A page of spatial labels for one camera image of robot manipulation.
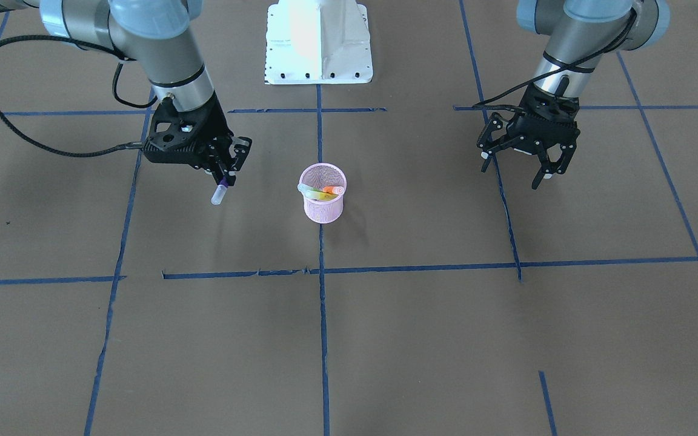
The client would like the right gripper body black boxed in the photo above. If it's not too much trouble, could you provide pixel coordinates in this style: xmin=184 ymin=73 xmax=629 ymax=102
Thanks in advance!
xmin=192 ymin=92 xmax=233 ymax=173

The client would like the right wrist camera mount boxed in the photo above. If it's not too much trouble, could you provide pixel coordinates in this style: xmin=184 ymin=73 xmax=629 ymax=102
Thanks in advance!
xmin=142 ymin=94 xmax=204 ymax=169

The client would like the pink mesh pen holder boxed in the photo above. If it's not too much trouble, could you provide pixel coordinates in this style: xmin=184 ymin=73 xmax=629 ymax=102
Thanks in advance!
xmin=298 ymin=163 xmax=347 ymax=224

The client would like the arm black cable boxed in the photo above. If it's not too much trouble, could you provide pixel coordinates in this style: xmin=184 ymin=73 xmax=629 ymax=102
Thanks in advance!
xmin=0 ymin=34 xmax=159 ymax=158
xmin=471 ymin=6 xmax=637 ymax=111

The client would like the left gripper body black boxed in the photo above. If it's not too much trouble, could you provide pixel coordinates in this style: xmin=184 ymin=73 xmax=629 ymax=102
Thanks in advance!
xmin=506 ymin=85 xmax=580 ymax=155

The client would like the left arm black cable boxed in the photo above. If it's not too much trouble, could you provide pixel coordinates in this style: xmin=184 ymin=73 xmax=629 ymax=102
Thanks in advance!
xmin=471 ymin=6 xmax=637 ymax=111

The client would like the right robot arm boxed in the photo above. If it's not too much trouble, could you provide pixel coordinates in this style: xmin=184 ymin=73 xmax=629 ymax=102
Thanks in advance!
xmin=0 ymin=1 xmax=251 ymax=187

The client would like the yellow highlighter pen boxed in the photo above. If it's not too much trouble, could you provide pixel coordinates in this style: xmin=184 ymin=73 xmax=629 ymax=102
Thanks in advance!
xmin=305 ymin=191 xmax=339 ymax=202

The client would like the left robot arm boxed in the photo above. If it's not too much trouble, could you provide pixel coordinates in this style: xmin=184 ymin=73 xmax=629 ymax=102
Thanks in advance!
xmin=476 ymin=1 xmax=671 ymax=190

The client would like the purple highlighter pen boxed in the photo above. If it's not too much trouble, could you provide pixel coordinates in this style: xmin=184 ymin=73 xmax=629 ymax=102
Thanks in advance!
xmin=210 ymin=176 xmax=230 ymax=206

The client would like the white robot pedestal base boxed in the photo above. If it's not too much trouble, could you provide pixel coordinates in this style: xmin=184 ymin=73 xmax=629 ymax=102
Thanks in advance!
xmin=264 ymin=1 xmax=374 ymax=85

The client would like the orange highlighter pen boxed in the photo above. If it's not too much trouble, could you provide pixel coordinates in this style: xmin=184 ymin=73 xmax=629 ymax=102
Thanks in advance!
xmin=322 ymin=186 xmax=345 ymax=196

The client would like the green highlighter pen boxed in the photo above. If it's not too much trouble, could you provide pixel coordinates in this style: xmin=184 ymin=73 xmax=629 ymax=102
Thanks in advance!
xmin=298 ymin=184 xmax=329 ymax=201

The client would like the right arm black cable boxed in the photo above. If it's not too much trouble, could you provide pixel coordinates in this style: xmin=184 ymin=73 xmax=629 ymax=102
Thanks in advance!
xmin=0 ymin=34 xmax=159 ymax=158

